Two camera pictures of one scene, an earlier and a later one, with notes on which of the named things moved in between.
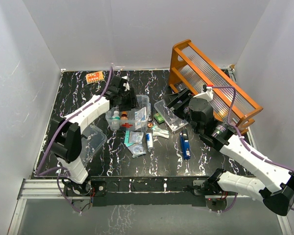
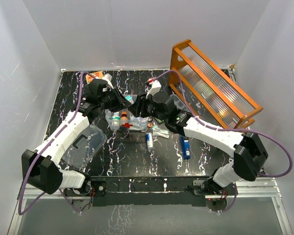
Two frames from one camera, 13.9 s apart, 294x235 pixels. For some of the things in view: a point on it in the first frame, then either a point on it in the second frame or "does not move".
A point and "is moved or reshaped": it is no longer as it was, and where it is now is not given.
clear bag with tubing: [136, 150] is moved or reshaped
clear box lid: [92, 139] does not move
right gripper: [173, 101] -> [138, 108]
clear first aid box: [136, 119] does not move
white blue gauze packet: [140, 117] is moved or reshaped
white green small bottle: [115, 122] does not move
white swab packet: [159, 132] does not move
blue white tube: [149, 140] does not move
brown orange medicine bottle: [124, 117] does not move
